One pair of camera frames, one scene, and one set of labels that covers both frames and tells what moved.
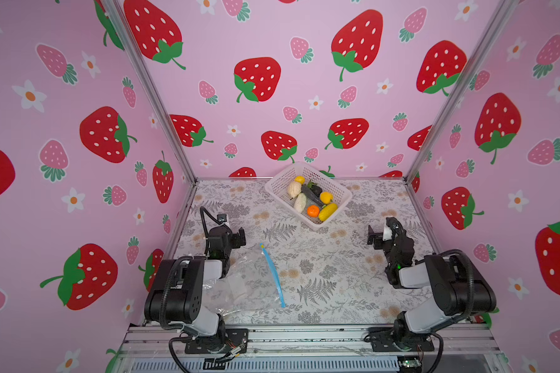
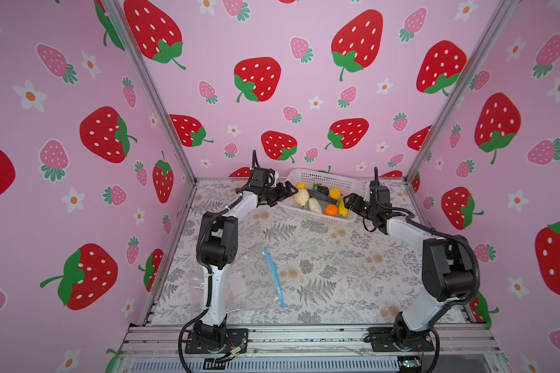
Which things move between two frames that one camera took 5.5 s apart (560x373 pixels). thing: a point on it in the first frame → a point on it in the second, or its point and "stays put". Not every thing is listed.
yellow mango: [326, 197] → [335, 193]
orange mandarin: [313, 210] → [331, 210]
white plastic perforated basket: [278, 187] → [346, 185]
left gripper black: [236, 238] → [280, 191]
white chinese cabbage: [299, 202] → [314, 206]
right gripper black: [379, 237] → [355, 203]
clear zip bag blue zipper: [250, 284] stays put
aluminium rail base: [161, 348] stays put
